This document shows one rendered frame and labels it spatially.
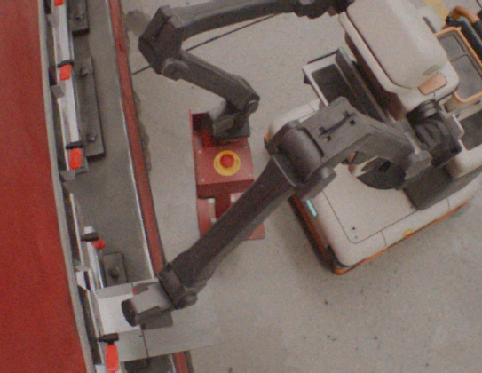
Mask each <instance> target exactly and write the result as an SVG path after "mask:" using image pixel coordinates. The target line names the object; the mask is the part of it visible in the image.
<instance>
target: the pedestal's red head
mask: <svg viewBox="0 0 482 373"><path fill-rule="evenodd" d="M188 113H189V122H190V130H191V139H192V146H193V155H194V171H195V175H194V178H195V185H196V191H197V196H198V197H205V196H214V195H222V194H238V193H244V192H245V191H246V190H247V189H248V188H249V187H250V186H251V185H252V184H253V183H254V182H255V173H254V167H253V160H252V154H251V146H250V143H249V142H248V137H240V138H239V140H231V141H228V143H227V145H225V146H220V145H219V144H218V143H217V142H216V141H215V140H214V136H210V135H209V134H208V133H207V132H206V131H205V129H204V127H203V125H202V118H203V116H204V115H205V113H206V112H200V113H191V109H188ZM191 114H192V116H191ZM192 118H193V124H192ZM193 125H194V132H193ZM194 141H195V149H196V158H195V149H194ZM223 151H232V152H234V153H236V154H237V155H238V157H239V158H240V162H241V166H240V168H239V169H238V170H237V171H236V172H235V173H234V174H233V175H229V176H225V175H222V174H220V173H219V172H218V171H216V169H215V167H214V161H215V158H216V156H217V155H218V154H219V153H221V152H223ZM195 163H196V166H197V174H198V180H197V174H196V167H195Z"/></svg>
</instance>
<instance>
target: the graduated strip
mask: <svg viewBox="0 0 482 373"><path fill-rule="evenodd" d="M38 2H39V3H38V7H39V9H38V11H39V16H38V17H39V26H40V29H39V31H40V42H41V44H40V46H41V56H42V60H41V61H42V67H43V68H42V72H43V92H44V104H45V113H46V119H47V122H46V125H47V131H48V141H49V147H50V158H51V169H52V180H53V185H54V192H55V197H56V203H57V208H58V218H59V230H60V236H61V241H62V247H63V252H64V257H65V260H66V265H67V274H68V279H69V286H70V291H71V297H72V301H73V304H74V308H75V318H76V323H77V327H78V329H79V333H80V339H81V344H82V349H83V354H84V359H85V364H86V368H87V370H88V373H91V366H90V363H89V358H88V353H87V348H86V346H85V343H84V338H83V328H82V325H81V323H80V317H79V312H78V306H77V302H76V297H75V291H74V285H73V280H72V274H71V269H70V264H69V258H68V253H67V243H66V237H65V232H64V225H63V220H62V214H61V208H60V202H59V192H58V187H57V176H56V171H55V164H54V159H53V157H54V153H53V148H52V142H51V138H52V136H51V126H50V123H51V121H50V117H49V105H48V95H47V84H46V74H45V63H44V61H45V58H44V48H43V24H42V23H43V20H42V5H41V2H42V1H41V0H38Z"/></svg>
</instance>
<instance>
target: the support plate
mask: <svg viewBox="0 0 482 373"><path fill-rule="evenodd" d="M156 281H159V280H158V279H157V278H155V279H154V278H151V279H148V280H144V281H141V282H133V285H134V287H135V285H136V284H138V283H145V282H156ZM207 284H208V285H207V286H206V287H205V288H204V289H203V290H202V291H200V292H199V293H198V294H197V298H198V300H197V302H196V303H195V305H192V306H189V307H186V308H184V309H182V310H181V309H179V310H177V311H174V312H171V315H172V319H173V323H174V324H173V326H170V327H168V328H164V329H152V330H144V334H145V339H146V347H147V351H148V355H149V358H151V357H155V356H157V355H160V356H161V355H164V354H168V353H178V352H181V351H188V350H192V349H195V348H203V347H206V346H210V345H220V344H223V341H222V338H221V334H220V330H219V327H218V323H217V315H216V310H215V306H214V301H213V297H212V293H211V289H210V285H209V281H207ZM96 292H97V298H98V299H103V298H113V297H117V296H121V295H128V294H131V292H132V286H131V282H130V283H126V284H123V285H115V286H112V287H108V288H106V287H105V288H101V289H98V290H96ZM117 333H118V337H119V339H120V340H119V341H118V342H115V345H116V346H117V348H118V353H119V362H125V361H134V360H136V359H140V360H141V359H144V358H147V354H146V348H145V344H144V339H143V337H138V335H142V330H141V329H135V330H131V331H129V330H128V331H124V332H121V333H120V332H117Z"/></svg>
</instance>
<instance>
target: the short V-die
mask: <svg viewBox="0 0 482 373"><path fill-rule="evenodd" d="M79 273H80V277H81V284H82V287H83V288H85V289H86V290H89V291H91V292H93V293H94V294H96V295H97V292H96V290H97V283H96V279H95V274H94V272H93V271H92V270H89V271H82V272H79Z"/></svg>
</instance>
